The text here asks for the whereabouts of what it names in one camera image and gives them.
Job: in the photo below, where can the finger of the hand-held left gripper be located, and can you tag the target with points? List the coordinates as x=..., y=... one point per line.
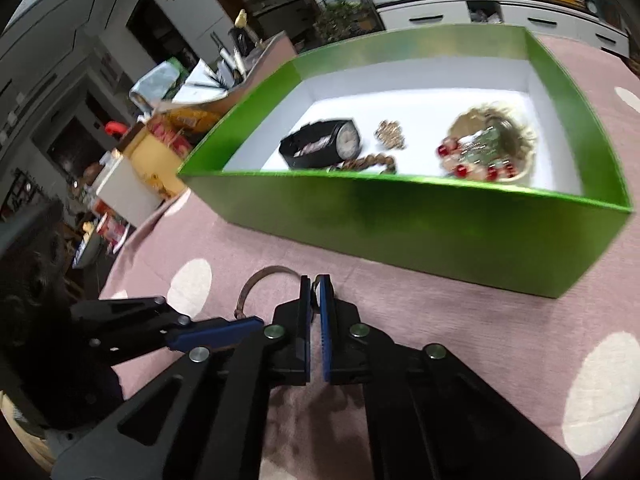
x=140, y=352
x=215, y=329

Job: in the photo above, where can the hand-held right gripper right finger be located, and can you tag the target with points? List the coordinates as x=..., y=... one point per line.
x=325, y=340

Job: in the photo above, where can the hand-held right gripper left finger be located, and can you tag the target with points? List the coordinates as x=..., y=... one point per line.
x=307, y=350

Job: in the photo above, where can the silver bangle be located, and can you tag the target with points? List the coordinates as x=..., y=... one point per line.
x=248, y=284

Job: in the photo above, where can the green cardboard box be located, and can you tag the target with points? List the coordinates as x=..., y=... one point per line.
x=400, y=225

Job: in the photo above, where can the black wristwatch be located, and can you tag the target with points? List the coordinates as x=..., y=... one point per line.
x=345, y=140

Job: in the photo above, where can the pink polka-dot blanket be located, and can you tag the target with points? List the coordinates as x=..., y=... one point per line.
x=450, y=320

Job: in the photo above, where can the yellow snack box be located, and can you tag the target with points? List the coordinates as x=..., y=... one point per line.
x=185, y=127

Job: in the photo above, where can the red cap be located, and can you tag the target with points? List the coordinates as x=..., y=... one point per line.
x=115, y=129

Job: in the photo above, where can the silvery bag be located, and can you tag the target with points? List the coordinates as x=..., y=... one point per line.
x=155, y=85

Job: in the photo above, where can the cardboard box with papers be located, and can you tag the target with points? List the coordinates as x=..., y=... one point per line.
x=265, y=60

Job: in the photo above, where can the gold ribbon bottle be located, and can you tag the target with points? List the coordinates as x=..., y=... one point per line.
x=245, y=25

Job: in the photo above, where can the bushy potted plant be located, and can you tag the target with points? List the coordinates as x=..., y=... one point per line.
x=345, y=20

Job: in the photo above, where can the white television cabinet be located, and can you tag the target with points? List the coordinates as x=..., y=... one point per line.
x=435, y=12

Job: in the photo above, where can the small alarm clock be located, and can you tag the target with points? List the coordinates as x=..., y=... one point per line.
x=592, y=6

